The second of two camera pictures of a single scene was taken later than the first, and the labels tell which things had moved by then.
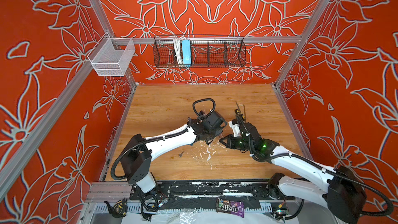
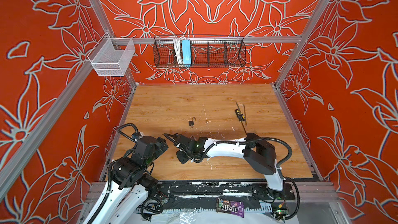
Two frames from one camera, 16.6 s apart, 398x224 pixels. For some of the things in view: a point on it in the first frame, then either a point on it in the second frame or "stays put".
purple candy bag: [236, 208] stays put
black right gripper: [227, 137] → [181, 161]
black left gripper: [219, 130] → [160, 149]
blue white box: [186, 54] stays put
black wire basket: [199, 51] stays put
